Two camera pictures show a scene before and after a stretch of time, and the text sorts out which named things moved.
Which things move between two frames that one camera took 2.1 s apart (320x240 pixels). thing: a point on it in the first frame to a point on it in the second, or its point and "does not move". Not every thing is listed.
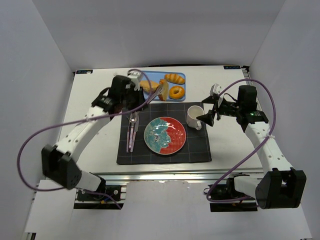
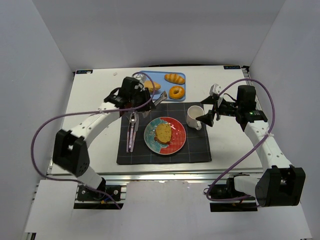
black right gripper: x=216 y=109 does not move
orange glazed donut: x=176 y=92 does not move
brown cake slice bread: x=164 y=96 to x=163 y=133
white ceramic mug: x=193 y=112 does not move
